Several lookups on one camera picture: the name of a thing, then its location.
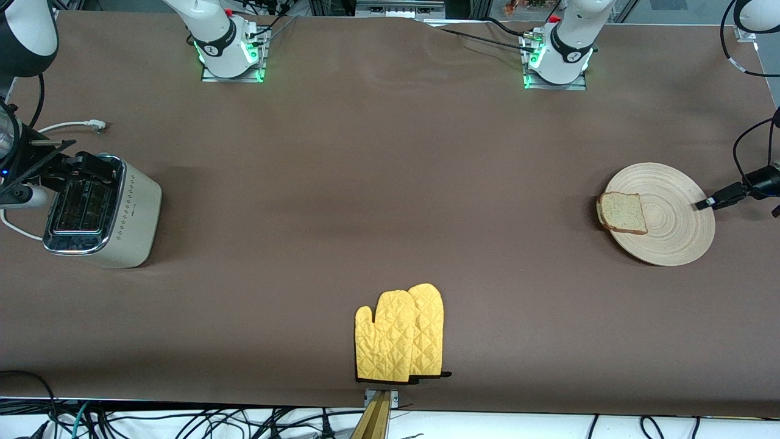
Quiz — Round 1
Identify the large table cover sheet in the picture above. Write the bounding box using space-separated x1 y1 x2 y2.
0 9 780 421

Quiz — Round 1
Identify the white toaster power cable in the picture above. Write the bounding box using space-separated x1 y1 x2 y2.
0 120 108 241

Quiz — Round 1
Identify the slice of bread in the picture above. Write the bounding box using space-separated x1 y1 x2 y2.
596 191 648 235

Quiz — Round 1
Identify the aluminium frame beam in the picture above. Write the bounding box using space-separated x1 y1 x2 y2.
355 0 447 19

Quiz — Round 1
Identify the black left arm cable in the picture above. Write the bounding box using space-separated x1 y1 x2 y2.
721 0 780 187

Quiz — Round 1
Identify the black cable on table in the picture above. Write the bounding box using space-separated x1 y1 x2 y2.
438 27 538 53
484 17 534 38

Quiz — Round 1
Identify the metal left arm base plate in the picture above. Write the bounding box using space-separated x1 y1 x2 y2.
523 34 587 91

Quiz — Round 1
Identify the teal floor cable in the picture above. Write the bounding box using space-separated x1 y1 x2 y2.
70 401 91 439

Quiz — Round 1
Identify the beige and chrome toaster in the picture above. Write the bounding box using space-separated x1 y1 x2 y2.
41 154 163 269

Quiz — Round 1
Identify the wooden post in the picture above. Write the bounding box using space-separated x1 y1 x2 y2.
350 390 391 439

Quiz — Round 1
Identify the small metal bracket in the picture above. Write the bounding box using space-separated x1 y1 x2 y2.
364 388 399 408

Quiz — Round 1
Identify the yellow quilted oven mitt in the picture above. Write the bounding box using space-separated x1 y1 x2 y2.
407 283 453 380
355 290 418 384

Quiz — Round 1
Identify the orange background object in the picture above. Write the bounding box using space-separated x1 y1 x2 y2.
505 0 564 16

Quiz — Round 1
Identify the round wooden plate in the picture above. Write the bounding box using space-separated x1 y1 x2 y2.
606 162 716 267

